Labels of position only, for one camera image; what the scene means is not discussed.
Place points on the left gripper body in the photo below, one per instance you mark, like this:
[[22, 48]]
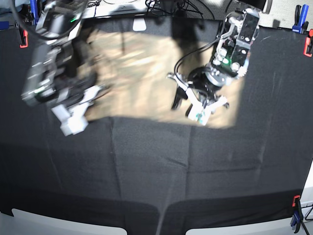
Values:
[[209, 79]]

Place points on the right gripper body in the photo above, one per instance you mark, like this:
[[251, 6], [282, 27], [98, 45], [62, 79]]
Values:
[[43, 87]]

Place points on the camouflage t-shirt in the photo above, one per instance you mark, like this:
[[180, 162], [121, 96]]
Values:
[[136, 66]]

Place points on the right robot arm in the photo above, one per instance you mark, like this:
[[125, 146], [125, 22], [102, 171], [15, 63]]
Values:
[[62, 69]]

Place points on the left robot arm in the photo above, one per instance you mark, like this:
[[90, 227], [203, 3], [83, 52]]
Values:
[[229, 61]]

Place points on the red black clamp left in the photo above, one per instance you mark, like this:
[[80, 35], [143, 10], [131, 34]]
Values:
[[23, 36]]

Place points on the red black clamp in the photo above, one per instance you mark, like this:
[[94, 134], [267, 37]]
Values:
[[23, 36], [308, 47]]

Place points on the blue clamp top left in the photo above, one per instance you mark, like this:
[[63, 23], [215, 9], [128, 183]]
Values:
[[35, 10]]

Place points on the black table cloth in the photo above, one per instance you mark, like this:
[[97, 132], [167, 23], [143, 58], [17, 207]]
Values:
[[162, 178]]

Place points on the red black clamp right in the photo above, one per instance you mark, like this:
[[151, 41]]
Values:
[[308, 47]]

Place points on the blue clamp top right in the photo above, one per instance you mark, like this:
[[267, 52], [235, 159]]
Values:
[[300, 24]]

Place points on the blue orange clamp bottom right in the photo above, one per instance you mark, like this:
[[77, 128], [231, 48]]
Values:
[[297, 216]]

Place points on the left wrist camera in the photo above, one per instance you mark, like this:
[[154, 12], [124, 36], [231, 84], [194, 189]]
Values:
[[199, 114]]

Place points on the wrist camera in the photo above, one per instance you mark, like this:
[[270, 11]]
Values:
[[73, 120], [199, 114]]

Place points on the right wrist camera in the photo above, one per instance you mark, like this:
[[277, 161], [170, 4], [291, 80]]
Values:
[[73, 120]]

